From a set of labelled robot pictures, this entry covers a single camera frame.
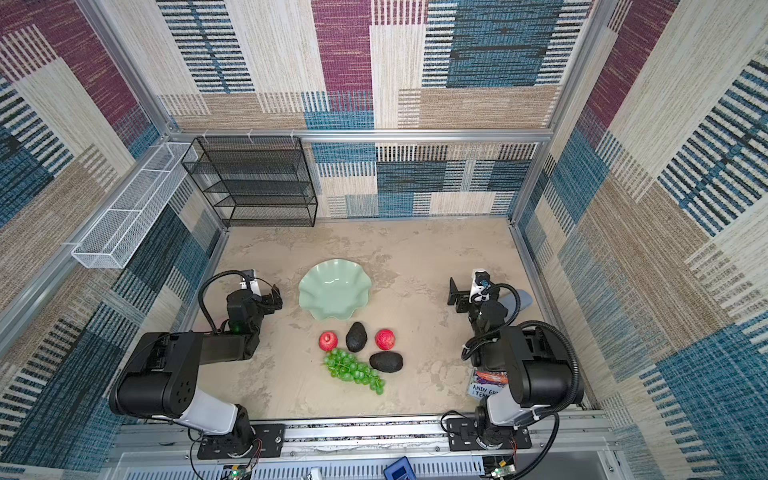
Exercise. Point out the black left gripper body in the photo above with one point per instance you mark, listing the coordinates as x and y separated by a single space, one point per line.
268 298

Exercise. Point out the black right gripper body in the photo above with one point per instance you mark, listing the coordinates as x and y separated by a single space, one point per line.
459 294

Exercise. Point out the red fake apple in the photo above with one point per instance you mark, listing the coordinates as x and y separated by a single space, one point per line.
328 341
385 339

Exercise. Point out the dark fake avocado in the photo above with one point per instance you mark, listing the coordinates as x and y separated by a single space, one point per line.
356 338
386 361

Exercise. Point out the green fake grape bunch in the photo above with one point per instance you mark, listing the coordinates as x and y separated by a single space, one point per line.
345 366

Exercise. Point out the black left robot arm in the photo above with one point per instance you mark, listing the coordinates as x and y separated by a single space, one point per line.
159 380

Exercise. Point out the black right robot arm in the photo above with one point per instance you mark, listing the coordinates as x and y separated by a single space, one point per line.
537 360

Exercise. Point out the mint green scalloped bowl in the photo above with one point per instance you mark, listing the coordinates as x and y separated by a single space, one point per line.
335 288

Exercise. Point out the blue grey oval pad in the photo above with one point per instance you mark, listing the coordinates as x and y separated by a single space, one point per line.
509 302

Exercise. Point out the colourful paperback book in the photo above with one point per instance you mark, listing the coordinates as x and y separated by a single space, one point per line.
483 384

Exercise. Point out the blue device at bottom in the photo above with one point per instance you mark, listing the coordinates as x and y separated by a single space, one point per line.
401 469

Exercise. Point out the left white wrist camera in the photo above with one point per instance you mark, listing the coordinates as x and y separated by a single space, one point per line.
250 282

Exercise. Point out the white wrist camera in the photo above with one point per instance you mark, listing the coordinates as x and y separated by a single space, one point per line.
250 282
481 283

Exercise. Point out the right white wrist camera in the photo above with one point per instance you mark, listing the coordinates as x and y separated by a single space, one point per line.
481 283

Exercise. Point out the black wire shelf rack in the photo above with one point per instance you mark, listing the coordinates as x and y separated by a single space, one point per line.
254 181

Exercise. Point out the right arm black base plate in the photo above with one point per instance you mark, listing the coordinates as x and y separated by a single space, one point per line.
463 436

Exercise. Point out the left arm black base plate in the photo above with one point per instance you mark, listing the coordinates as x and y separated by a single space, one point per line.
260 441

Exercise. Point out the aluminium front rail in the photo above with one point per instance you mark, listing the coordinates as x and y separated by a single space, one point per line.
352 438

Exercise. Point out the white mesh wall basket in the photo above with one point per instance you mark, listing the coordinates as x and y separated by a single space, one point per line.
117 234

